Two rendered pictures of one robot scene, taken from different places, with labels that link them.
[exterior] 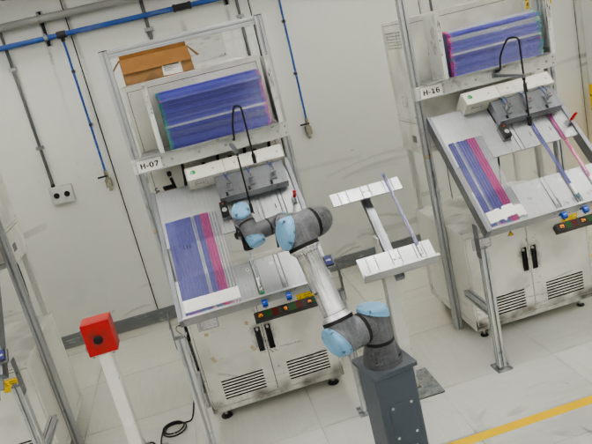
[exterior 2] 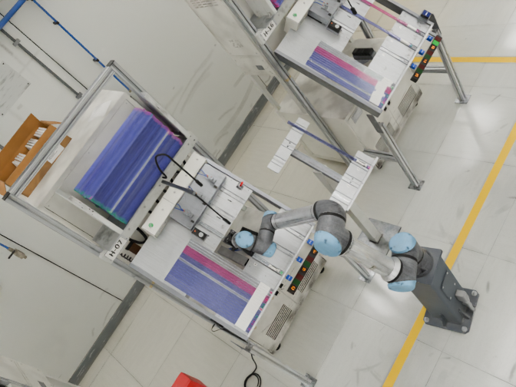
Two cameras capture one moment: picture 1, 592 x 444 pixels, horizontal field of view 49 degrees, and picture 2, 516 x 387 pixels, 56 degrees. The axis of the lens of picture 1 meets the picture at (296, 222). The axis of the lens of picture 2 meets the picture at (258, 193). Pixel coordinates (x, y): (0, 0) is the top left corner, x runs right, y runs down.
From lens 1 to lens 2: 1.35 m
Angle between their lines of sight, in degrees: 26
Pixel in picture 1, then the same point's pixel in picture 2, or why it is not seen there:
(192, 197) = (163, 242)
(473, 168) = (335, 71)
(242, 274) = (255, 269)
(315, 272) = (365, 254)
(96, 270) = (59, 315)
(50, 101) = not seen: outside the picture
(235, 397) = (279, 333)
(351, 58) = (127, 17)
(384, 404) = (438, 289)
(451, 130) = (298, 50)
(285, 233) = (332, 247)
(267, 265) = not seen: hidden behind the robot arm
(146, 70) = not seen: hidden behind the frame
